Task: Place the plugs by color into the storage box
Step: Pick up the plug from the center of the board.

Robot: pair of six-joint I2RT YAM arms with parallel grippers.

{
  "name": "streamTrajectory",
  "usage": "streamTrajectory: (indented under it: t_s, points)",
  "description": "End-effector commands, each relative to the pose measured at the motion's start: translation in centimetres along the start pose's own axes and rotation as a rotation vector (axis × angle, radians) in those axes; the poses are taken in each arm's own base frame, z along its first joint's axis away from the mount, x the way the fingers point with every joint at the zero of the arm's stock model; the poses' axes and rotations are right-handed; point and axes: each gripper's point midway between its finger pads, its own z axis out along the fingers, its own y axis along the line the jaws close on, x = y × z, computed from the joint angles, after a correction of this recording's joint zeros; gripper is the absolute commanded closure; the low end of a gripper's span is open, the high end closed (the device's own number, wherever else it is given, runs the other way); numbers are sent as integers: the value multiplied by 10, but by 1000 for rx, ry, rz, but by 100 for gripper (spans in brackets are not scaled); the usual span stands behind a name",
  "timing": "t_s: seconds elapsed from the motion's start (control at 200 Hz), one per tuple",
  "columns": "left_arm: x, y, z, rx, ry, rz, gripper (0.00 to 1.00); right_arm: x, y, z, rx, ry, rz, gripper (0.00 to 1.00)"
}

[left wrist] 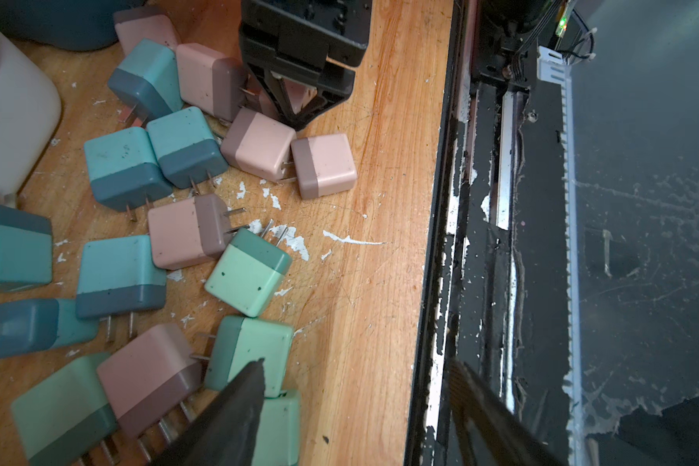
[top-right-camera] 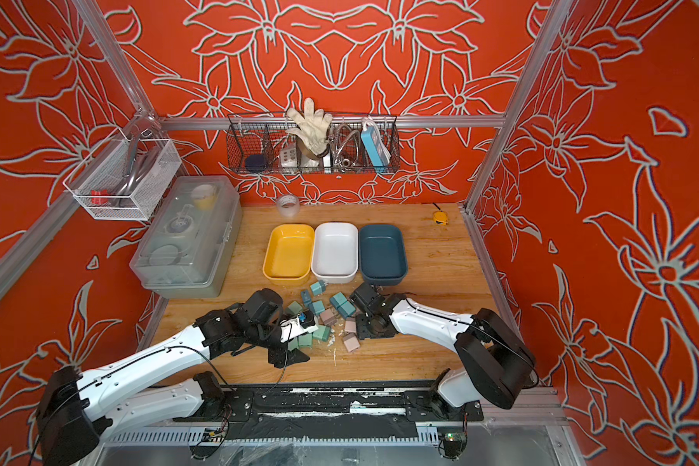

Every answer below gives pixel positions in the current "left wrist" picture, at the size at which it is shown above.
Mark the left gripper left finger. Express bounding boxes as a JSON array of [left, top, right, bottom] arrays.
[[151, 359, 265, 465]]

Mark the blue plug upper pile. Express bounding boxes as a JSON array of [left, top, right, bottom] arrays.
[[147, 107, 229, 190]]

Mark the pink plug front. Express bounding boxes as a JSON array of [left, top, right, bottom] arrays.
[[219, 108, 296, 182]]

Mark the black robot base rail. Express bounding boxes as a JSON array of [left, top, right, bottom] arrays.
[[404, 1, 582, 465]]

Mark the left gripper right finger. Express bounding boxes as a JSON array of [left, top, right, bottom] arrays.
[[448, 359, 560, 465]]

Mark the pink plug centre pile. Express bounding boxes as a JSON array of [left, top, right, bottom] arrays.
[[148, 194, 246, 270]]

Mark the pink plug pile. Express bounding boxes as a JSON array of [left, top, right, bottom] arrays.
[[148, 194, 246, 270], [97, 323, 202, 462]]

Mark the blue plug centre pile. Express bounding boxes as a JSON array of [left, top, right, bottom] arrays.
[[83, 126, 173, 213]]

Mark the blue plug pile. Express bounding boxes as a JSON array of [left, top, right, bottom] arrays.
[[107, 39, 184, 123], [83, 126, 173, 213], [147, 107, 229, 190]]

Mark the white storage bin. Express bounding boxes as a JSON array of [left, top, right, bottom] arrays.
[[0, 32, 61, 197]]

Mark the pink plug left pile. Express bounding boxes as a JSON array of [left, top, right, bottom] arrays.
[[97, 323, 202, 462]]

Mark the blue plug top pile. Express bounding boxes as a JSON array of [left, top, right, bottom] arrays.
[[107, 39, 184, 123]]

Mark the teal plug near white bin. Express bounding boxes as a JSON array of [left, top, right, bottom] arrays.
[[0, 194, 54, 292]]

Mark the teal plug beside bin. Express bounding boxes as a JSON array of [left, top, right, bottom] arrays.
[[0, 298, 99, 359]]

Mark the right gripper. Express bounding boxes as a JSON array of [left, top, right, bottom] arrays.
[[239, 1, 373, 130]]

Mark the dark teal storage bin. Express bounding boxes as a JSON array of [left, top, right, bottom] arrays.
[[0, 0, 161, 52]]

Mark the green plug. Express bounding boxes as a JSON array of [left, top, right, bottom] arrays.
[[203, 316, 294, 398], [204, 228, 292, 318], [252, 389, 301, 466], [11, 351, 118, 465]]

